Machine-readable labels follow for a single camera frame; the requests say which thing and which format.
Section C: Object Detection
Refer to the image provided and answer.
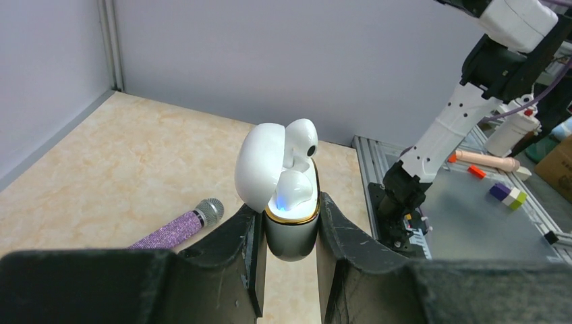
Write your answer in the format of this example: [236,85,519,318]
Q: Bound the coloured toy blocks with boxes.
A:
[488,182,527,211]

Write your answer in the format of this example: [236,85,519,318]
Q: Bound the white square earbud case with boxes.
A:
[234,119,320,262]

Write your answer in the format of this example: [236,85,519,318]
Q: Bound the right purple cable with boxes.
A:
[476,58,572,126]

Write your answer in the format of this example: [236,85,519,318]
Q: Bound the aluminium front rail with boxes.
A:
[351,127,572,265]

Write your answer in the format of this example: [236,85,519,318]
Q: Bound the white earbud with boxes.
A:
[282,118,318,173]
[276,170,313,211]

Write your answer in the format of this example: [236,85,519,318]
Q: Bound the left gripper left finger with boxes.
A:
[1,206,266,323]

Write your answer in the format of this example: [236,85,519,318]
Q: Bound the beige toy tube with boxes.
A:
[447,150,521,172]

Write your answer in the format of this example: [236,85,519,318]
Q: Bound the purple glitter microphone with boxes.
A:
[127,198,225,250]

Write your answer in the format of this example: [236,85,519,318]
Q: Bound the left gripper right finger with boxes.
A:
[316,192,571,323]

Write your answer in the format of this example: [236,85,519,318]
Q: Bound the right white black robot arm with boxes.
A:
[376,0,571,251]

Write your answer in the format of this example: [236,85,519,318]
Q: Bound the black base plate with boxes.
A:
[367,182,433,259]

